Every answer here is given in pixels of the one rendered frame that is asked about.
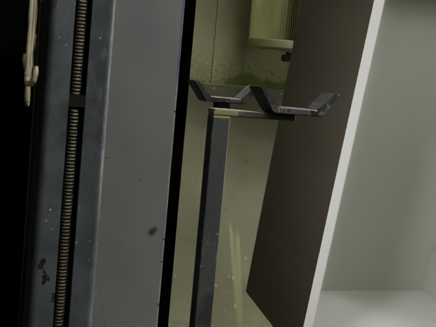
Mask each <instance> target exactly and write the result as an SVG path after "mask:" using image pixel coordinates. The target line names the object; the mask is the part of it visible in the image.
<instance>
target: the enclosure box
mask: <svg viewBox="0 0 436 327"><path fill-rule="evenodd" d="M321 93H336V94H340V96H339V97H338V99H337V100H336V101H335V102H334V103H333V105H332V106H331V107H330V109H329V110H328V111H327V112H326V113H325V115H324V116H322V117H316V116H306V115H295V121H282V120H278V126H277V130H276V137H275V141H274V147H273V151H272V157H271V164H270V168H269V174H268V178H267V184H266V188H265V194H264V198H263V204H262V208H261V215H260V221H259V225H258V231H257V235H256V242H255V245H254V252H253V255H252V262H251V266H250V272H249V276H248V282H247V289H246V292H247V294H248V295H249V297H250V298H251V299H252V300H253V301H254V303H255V304H256V305H257V307H258V308H259V309H260V311H261V312H262V313H263V314H264V315H265V317H266V318H267V320H268V321H269V322H270V323H271V324H272V326H273V327H436V0H302V1H301V5H300V12H299V15H298V22H297V28H296V32H295V39H294V42H293V48H292V53H291V59H290V63H289V69H288V73H287V79H286V83H285V90H284V96H283V100H282V106H287V107H295V108H306V107H307V106H308V105H309V104H310V103H311V102H312V101H314V100H315V99H316V98H317V97H318V96H319V95H320V94H321Z"/></svg>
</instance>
